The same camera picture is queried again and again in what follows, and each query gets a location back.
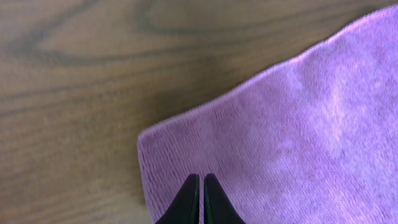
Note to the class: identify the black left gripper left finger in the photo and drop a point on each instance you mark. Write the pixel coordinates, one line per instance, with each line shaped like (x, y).
(184, 208)

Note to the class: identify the purple microfiber cloth with label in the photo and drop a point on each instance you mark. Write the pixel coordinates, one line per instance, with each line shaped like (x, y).
(310, 140)

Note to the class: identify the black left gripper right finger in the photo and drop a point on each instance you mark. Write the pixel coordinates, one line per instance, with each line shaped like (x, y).
(217, 207)

